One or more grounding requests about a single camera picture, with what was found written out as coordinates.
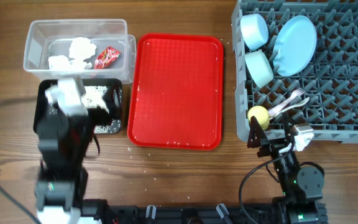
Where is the red snack wrapper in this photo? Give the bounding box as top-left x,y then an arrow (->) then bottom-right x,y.
94,46 -> 121,69

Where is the black cable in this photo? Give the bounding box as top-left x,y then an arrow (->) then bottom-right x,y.
0,96 -> 43,224
238,146 -> 295,224

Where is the mint green bowl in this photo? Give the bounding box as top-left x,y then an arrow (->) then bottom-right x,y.
244,50 -> 273,88

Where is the red serving tray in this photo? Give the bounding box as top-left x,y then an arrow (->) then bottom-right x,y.
127,33 -> 224,151

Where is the food scraps and rice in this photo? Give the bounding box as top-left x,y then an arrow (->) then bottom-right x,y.
81,86 -> 121,134

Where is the yellow plastic cup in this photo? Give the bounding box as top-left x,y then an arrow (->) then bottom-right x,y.
247,106 -> 270,130

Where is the light blue bowl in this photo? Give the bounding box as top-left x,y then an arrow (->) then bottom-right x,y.
240,14 -> 269,50

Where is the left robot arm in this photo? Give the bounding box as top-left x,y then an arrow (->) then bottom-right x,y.
34,103 -> 122,223

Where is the white plastic spoon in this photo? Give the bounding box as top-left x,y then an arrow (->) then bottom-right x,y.
270,97 -> 310,120

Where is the large light blue plate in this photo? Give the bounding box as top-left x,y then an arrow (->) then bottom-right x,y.
273,16 -> 317,77

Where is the left black cable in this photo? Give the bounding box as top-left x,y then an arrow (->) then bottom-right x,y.
0,96 -> 43,224

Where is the white napkin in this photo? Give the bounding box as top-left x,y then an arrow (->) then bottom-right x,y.
48,37 -> 97,71

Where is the clear plastic bin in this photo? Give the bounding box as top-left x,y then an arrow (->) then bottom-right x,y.
23,19 -> 137,84

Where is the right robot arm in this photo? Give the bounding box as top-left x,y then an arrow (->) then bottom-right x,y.
239,114 -> 328,223

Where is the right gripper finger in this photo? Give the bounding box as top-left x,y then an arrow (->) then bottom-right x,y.
282,113 -> 296,143
247,116 -> 268,148

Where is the right black cable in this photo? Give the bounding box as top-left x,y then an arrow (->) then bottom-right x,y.
238,146 -> 295,224

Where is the grey dishwasher rack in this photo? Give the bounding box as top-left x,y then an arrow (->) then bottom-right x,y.
231,1 -> 358,144

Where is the black plastic tray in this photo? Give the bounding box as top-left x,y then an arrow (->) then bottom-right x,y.
33,78 -> 122,134

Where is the white plastic fork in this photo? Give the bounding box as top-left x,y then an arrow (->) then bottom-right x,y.
268,88 -> 305,117

